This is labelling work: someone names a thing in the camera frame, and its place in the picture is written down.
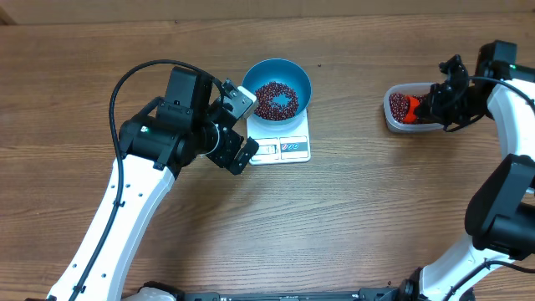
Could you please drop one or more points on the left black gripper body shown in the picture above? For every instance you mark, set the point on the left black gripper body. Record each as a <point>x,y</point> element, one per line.
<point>227,147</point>

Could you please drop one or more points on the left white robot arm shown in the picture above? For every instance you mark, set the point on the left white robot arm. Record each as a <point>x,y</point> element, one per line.
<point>151,149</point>

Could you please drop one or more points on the clear plastic food container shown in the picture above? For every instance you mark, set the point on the clear plastic food container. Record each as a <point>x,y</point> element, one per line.
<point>412,89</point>

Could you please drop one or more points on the red measuring scoop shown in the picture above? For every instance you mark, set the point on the red measuring scoop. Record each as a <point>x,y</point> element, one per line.
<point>410,117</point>

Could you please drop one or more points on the white digital kitchen scale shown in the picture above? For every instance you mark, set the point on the white digital kitchen scale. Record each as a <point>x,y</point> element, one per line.
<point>280,142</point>

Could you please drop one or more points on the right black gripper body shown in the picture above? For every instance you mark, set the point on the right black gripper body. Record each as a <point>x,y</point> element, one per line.
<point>441,102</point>

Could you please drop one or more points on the teal plastic bowl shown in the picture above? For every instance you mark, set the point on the teal plastic bowl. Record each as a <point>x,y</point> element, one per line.
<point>283,71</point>

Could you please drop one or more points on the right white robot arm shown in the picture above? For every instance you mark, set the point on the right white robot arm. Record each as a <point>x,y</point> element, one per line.
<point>499,226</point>

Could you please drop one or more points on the red adzuki beans in container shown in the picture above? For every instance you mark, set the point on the red adzuki beans in container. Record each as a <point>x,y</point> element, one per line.
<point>399,107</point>

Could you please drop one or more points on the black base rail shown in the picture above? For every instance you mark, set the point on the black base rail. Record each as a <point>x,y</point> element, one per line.
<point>155,291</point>

